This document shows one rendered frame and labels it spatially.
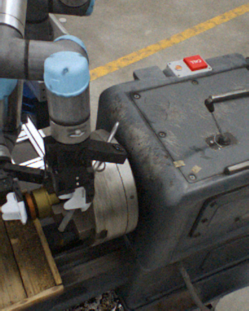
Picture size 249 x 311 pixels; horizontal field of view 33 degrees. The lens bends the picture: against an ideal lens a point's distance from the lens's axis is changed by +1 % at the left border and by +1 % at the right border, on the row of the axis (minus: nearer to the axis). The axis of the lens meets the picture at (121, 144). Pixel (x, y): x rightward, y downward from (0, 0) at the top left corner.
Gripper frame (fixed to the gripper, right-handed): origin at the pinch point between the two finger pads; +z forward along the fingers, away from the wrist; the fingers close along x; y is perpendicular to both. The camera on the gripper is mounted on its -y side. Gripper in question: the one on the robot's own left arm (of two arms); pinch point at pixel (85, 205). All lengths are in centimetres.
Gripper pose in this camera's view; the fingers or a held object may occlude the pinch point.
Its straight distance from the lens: 92.8
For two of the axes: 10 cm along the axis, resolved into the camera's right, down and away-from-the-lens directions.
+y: -8.9, 2.6, -3.6
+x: 4.5, 5.5, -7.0
